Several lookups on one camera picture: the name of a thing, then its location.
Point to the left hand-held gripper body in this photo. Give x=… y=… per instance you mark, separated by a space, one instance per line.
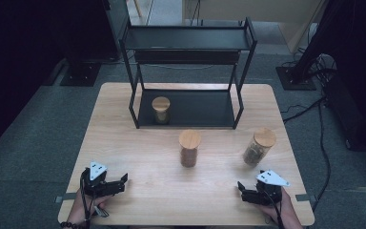
x=95 y=181

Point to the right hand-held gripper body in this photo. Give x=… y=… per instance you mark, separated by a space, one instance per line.
x=270 y=191

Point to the glass jar with dark contents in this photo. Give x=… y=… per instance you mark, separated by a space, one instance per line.
x=260 y=143

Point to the tall glass jar reddish contents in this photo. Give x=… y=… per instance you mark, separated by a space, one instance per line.
x=189 y=143

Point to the black metal shelf rack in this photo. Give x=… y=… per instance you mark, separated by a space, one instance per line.
x=187 y=38

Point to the person's right hand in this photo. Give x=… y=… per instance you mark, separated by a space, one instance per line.
x=289 y=216

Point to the person's left hand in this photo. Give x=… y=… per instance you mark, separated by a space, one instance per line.
x=79 y=210

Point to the grey tape strip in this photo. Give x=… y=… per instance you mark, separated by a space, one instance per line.
x=305 y=197
x=66 y=197

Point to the black stand base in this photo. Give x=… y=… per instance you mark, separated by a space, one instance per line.
x=81 y=74
x=295 y=79

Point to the black curtain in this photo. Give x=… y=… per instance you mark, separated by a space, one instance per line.
x=362 y=63
x=19 y=47

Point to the dark upright panel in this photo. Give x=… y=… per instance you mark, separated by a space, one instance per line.
x=116 y=19

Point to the light wooden leg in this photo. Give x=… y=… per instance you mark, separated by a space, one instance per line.
x=137 y=8

